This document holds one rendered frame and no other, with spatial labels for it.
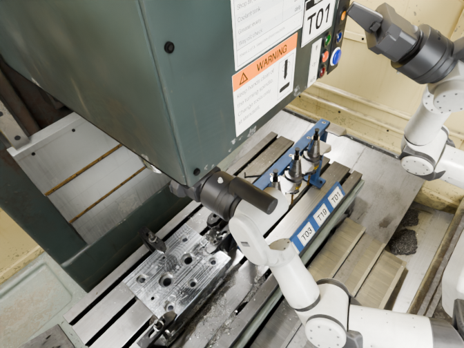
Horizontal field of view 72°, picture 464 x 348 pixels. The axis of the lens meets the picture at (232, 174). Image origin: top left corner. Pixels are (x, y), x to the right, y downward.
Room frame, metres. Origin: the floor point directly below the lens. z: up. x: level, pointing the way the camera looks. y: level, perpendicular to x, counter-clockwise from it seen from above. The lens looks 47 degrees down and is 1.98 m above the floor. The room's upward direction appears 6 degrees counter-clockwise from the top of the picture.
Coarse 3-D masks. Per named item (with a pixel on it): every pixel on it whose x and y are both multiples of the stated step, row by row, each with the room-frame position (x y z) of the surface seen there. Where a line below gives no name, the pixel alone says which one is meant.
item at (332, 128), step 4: (332, 124) 0.90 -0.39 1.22; (328, 128) 0.88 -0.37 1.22; (332, 128) 0.87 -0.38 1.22; (336, 128) 0.87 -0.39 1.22; (340, 128) 0.87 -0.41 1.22; (344, 128) 0.87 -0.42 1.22; (328, 132) 0.86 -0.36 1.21; (332, 132) 0.86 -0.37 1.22; (336, 132) 0.85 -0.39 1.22; (340, 132) 0.85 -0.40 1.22; (344, 132) 0.85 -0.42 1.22; (340, 136) 0.83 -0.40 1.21
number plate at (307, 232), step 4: (308, 224) 0.65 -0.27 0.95; (304, 228) 0.63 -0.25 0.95; (308, 228) 0.64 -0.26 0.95; (312, 228) 0.64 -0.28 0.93; (300, 232) 0.61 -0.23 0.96; (304, 232) 0.62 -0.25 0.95; (308, 232) 0.62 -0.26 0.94; (312, 232) 0.63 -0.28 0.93; (300, 236) 0.60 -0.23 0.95; (304, 236) 0.61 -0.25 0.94; (308, 236) 0.61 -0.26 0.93; (300, 240) 0.59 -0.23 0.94; (304, 240) 0.59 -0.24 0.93; (308, 240) 0.60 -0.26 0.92; (304, 244) 0.58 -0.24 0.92
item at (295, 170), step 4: (292, 160) 0.67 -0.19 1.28; (296, 160) 0.66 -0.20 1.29; (300, 160) 0.67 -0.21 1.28; (292, 164) 0.66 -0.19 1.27; (296, 164) 0.66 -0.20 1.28; (300, 164) 0.66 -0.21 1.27; (292, 168) 0.66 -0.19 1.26; (296, 168) 0.66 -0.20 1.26; (300, 168) 0.66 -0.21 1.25; (288, 172) 0.67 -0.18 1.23; (292, 172) 0.66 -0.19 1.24; (296, 172) 0.65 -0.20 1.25; (300, 172) 0.66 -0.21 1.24; (292, 176) 0.65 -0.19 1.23; (296, 176) 0.65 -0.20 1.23
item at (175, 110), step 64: (0, 0) 0.57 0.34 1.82; (64, 0) 0.40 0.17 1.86; (128, 0) 0.31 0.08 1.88; (192, 0) 0.34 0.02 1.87; (64, 64) 0.47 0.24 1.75; (128, 64) 0.33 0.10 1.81; (192, 64) 0.33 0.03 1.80; (320, 64) 0.56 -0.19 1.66; (128, 128) 0.38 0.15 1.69; (192, 128) 0.32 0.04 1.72; (256, 128) 0.41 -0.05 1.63
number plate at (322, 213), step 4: (324, 204) 0.73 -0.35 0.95; (320, 208) 0.71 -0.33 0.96; (324, 208) 0.72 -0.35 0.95; (316, 212) 0.70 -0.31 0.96; (320, 212) 0.70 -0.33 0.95; (324, 212) 0.70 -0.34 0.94; (328, 212) 0.71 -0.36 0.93; (316, 216) 0.68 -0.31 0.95; (320, 216) 0.69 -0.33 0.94; (324, 216) 0.69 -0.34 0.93; (316, 220) 0.67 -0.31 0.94; (320, 220) 0.67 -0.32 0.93; (324, 220) 0.68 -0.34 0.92; (320, 224) 0.66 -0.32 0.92
